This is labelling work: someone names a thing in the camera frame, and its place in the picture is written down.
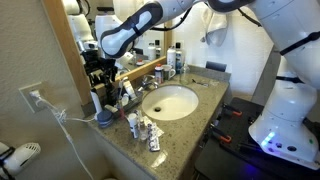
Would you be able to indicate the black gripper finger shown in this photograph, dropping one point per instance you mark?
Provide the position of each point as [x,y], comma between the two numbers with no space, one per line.
[111,74]
[94,78]

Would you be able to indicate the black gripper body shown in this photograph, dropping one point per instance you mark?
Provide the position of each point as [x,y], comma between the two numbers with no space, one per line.
[98,61]

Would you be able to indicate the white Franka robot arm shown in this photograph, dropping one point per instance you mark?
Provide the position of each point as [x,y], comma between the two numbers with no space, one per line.
[286,110]

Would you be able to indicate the small white capped bottle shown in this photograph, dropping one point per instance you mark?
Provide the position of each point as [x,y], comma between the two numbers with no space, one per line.
[133,125]

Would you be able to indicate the small clear bottle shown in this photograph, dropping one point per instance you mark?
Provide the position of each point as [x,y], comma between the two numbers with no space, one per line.
[143,130]

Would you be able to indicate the blue mouthwash bottle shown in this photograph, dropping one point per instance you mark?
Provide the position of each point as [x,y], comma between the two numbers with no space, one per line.
[179,60]

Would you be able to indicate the white toothpaste tube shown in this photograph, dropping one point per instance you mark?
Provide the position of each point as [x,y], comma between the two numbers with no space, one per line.
[129,90]

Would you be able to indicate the black toiletry tray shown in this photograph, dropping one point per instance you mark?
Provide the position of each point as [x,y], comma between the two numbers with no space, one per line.
[128,103]

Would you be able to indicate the wood framed mirror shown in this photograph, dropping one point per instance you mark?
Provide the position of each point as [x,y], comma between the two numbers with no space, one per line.
[66,50]

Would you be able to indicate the chrome faucet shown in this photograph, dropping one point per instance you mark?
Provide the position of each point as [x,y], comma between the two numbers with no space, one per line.
[148,83]

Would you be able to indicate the red capped spray can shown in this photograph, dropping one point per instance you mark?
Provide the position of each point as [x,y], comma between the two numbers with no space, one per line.
[159,74]

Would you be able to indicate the white mug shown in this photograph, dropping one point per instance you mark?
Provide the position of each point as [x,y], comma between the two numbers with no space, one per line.
[168,71]

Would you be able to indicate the white oval sink basin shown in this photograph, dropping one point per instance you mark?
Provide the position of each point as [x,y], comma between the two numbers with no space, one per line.
[170,103]

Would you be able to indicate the blue white blister strip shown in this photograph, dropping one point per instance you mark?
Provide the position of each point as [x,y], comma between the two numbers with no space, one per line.
[156,128]
[153,140]

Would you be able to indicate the clear pump soap dispenser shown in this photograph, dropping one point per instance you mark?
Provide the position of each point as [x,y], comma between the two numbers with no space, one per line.
[185,75]

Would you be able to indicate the black razor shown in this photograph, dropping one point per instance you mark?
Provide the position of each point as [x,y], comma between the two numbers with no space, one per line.
[200,82]

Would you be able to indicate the white hair dryer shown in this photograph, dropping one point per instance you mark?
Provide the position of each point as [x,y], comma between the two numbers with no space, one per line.
[23,155]

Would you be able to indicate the dark flat panel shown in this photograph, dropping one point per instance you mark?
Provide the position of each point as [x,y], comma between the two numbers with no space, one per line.
[216,66]

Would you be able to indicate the white hanging towel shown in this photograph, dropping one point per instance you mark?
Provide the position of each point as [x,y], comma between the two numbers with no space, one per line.
[216,28]

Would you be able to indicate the black robot platform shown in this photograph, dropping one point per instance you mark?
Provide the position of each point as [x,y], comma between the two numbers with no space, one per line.
[226,160]

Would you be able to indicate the wall power outlet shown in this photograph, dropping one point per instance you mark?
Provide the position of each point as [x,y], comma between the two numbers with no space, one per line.
[28,98]

